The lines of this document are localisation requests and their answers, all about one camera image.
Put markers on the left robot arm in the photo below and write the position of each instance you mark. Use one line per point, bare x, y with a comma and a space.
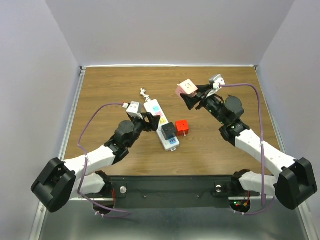
61, 180

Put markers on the black cube plug adapter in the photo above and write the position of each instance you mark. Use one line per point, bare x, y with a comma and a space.
169, 131

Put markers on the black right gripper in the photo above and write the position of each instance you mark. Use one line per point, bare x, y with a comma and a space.
191, 100

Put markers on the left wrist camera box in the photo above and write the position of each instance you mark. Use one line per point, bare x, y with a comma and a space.
133, 109

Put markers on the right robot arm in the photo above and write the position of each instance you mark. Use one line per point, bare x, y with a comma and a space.
291, 181

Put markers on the white multicolour power strip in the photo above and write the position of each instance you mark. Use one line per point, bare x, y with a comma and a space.
169, 144

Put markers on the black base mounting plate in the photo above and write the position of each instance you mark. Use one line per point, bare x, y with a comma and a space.
176, 191

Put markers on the aluminium frame rail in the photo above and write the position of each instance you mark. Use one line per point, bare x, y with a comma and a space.
68, 223

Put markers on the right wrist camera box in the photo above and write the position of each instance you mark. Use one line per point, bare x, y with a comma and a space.
216, 81

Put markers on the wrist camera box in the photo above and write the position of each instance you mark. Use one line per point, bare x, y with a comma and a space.
133, 109
216, 81

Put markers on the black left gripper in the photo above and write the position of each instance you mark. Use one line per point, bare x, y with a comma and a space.
152, 125

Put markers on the pink cube plug adapter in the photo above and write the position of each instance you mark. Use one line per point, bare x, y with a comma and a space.
186, 87

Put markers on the red cube plug adapter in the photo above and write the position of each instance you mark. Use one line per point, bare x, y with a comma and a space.
182, 127

